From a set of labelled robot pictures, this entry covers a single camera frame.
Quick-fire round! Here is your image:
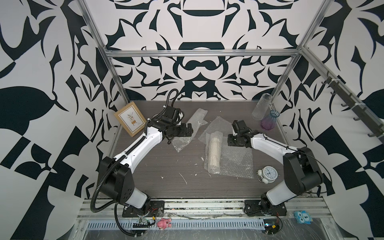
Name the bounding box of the bubble wrap sheet around vase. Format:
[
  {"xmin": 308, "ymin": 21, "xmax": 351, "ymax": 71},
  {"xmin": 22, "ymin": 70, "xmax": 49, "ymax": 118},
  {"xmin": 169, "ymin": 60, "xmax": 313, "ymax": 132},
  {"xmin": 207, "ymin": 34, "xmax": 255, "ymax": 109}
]
[{"xmin": 198, "ymin": 117, "xmax": 233, "ymax": 143}]

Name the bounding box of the purple blue glass vase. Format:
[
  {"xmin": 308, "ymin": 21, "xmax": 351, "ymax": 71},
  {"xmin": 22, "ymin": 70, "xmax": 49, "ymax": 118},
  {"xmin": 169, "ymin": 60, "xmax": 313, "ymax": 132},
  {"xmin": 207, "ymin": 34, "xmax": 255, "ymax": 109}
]
[{"xmin": 261, "ymin": 110, "xmax": 280, "ymax": 131}]

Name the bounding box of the clear glass vase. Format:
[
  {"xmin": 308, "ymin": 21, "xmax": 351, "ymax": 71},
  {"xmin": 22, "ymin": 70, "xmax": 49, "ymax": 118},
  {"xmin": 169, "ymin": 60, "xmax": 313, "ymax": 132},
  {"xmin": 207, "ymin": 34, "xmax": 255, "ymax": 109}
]
[{"xmin": 252, "ymin": 93, "xmax": 273, "ymax": 121}]

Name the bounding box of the white vase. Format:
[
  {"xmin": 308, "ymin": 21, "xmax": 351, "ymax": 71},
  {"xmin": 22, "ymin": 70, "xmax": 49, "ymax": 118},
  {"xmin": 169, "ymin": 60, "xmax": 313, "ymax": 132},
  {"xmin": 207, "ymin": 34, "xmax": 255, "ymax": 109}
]
[{"xmin": 207, "ymin": 131, "xmax": 223, "ymax": 174}]

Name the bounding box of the iridescent bubble wrap bundle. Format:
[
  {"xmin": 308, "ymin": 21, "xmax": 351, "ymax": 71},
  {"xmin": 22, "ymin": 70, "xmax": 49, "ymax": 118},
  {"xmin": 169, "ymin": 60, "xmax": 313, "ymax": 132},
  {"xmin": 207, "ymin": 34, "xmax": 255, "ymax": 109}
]
[{"xmin": 205, "ymin": 142, "xmax": 255, "ymax": 179}]

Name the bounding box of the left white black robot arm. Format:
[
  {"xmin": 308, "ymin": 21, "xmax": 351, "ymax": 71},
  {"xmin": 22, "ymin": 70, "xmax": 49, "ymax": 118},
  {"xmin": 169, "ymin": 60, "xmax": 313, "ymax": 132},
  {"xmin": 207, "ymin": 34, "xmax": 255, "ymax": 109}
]
[{"xmin": 90, "ymin": 106, "xmax": 194, "ymax": 213}]

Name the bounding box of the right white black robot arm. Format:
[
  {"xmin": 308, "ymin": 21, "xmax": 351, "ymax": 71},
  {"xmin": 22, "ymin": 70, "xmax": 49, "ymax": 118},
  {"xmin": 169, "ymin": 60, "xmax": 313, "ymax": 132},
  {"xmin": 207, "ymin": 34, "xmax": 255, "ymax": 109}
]
[{"xmin": 228, "ymin": 120, "xmax": 324, "ymax": 207}]

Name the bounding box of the wooden framed picture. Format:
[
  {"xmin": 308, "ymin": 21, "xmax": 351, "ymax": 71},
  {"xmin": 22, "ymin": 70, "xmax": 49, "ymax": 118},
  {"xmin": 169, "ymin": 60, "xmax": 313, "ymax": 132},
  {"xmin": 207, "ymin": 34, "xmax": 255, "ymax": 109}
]
[{"xmin": 115, "ymin": 102, "xmax": 147, "ymax": 137}]

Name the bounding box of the white alarm clock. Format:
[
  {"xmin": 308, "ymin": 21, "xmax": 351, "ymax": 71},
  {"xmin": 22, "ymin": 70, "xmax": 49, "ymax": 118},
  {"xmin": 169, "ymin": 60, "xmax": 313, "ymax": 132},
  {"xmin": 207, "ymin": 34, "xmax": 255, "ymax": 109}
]
[{"xmin": 257, "ymin": 166, "xmax": 279, "ymax": 184}]

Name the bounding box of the pink pig toy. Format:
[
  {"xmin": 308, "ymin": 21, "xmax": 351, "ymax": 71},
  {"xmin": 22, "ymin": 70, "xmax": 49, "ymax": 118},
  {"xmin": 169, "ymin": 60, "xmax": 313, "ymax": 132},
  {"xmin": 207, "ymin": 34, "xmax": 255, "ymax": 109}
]
[{"xmin": 157, "ymin": 218, "xmax": 172, "ymax": 231}]

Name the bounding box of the right circuit board with led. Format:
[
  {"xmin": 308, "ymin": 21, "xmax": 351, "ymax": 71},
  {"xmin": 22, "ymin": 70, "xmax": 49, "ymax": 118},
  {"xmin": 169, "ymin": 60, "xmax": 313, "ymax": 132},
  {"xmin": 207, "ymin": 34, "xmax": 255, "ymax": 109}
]
[{"xmin": 263, "ymin": 219, "xmax": 283, "ymax": 236}]

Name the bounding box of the left green circuit board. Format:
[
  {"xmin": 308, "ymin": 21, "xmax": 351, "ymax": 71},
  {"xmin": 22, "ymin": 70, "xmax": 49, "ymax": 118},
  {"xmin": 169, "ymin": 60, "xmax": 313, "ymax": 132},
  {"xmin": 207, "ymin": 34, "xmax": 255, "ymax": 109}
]
[{"xmin": 132, "ymin": 218, "xmax": 156, "ymax": 229}]

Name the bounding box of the blue owl toy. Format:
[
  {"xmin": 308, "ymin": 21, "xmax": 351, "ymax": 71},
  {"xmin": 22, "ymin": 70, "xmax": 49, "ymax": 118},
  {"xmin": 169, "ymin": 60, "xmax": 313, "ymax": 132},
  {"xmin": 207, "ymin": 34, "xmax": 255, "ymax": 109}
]
[{"xmin": 294, "ymin": 211, "xmax": 313, "ymax": 225}]

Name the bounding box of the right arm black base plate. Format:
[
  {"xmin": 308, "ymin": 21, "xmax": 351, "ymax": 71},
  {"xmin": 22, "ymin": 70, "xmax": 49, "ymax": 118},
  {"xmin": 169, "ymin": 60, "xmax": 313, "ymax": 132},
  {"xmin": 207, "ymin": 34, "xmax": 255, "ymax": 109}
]
[{"xmin": 244, "ymin": 199, "xmax": 287, "ymax": 217}]

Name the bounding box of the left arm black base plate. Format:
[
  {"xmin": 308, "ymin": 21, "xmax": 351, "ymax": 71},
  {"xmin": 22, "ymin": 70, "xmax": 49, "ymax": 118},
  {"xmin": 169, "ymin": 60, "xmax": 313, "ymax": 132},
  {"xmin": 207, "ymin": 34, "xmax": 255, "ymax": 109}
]
[{"xmin": 122, "ymin": 200, "xmax": 165, "ymax": 218}]

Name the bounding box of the black corrugated cable conduit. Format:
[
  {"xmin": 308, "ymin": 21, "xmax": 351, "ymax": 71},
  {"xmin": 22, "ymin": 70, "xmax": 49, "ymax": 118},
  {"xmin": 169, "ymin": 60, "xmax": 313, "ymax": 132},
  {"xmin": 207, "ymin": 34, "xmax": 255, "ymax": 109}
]
[{"xmin": 89, "ymin": 88, "xmax": 180, "ymax": 238}]

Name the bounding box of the white slotted cable duct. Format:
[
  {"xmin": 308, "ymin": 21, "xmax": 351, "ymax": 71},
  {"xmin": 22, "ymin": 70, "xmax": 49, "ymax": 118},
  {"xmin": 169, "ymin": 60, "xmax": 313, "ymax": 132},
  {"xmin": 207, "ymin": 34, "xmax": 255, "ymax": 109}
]
[{"xmin": 87, "ymin": 219, "xmax": 265, "ymax": 231}]

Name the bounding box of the black hook rail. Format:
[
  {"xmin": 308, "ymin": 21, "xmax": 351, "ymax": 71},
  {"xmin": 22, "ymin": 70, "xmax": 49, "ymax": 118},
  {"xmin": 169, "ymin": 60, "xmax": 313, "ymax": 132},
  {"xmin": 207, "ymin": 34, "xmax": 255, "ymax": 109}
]
[{"xmin": 321, "ymin": 72, "xmax": 384, "ymax": 143}]

